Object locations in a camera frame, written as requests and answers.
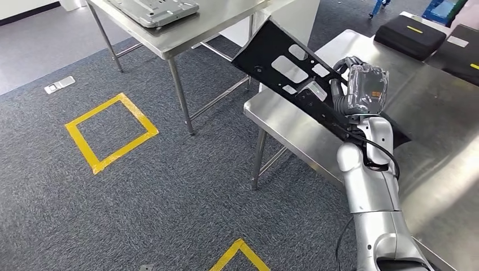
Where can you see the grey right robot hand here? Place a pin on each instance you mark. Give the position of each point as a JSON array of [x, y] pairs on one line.
[[366, 89]]

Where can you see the black plastic panel part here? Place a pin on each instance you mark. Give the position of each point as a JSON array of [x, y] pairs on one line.
[[262, 52]]

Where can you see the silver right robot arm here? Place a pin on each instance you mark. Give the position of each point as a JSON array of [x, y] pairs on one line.
[[370, 194]]

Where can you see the steel workbench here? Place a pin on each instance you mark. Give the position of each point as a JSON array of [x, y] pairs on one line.
[[430, 112]]

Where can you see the grey metal plate part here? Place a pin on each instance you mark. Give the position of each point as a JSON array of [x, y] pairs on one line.
[[157, 11]]

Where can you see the black zip case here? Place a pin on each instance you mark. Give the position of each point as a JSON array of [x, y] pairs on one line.
[[408, 37]]

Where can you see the grey laptop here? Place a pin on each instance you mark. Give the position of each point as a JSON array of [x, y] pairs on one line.
[[460, 56]]

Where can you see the white box partition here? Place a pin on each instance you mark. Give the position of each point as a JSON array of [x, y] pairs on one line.
[[295, 18]]

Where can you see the blue rack with casters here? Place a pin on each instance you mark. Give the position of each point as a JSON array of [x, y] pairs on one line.
[[436, 9]]

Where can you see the person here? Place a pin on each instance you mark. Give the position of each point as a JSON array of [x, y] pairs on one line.
[[469, 15]]

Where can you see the steel table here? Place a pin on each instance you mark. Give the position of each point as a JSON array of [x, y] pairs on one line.
[[179, 37]]

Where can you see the yellow floor tape square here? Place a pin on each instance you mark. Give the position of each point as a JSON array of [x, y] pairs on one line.
[[123, 151]]

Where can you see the metal floor socket plate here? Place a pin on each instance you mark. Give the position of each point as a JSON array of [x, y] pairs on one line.
[[60, 85]]

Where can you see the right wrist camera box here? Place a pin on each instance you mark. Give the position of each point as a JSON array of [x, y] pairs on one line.
[[314, 91]]

